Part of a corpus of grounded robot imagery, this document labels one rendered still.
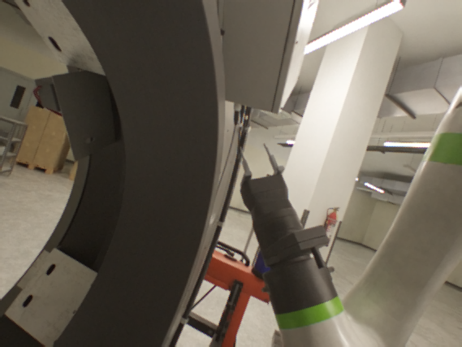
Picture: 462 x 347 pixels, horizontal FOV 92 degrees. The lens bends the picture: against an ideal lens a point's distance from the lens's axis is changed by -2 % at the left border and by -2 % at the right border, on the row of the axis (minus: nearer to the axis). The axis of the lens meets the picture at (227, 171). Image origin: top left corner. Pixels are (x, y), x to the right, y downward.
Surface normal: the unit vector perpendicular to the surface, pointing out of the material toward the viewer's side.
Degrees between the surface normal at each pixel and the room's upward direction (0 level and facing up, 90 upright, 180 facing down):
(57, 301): 63
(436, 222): 97
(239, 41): 138
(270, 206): 52
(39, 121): 90
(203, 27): 162
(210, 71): 153
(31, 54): 90
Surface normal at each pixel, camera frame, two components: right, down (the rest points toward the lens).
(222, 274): -0.24, -0.10
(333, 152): 0.40, 0.12
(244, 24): -0.40, 0.63
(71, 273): -0.08, -0.52
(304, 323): -0.39, -0.36
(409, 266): -0.67, -0.19
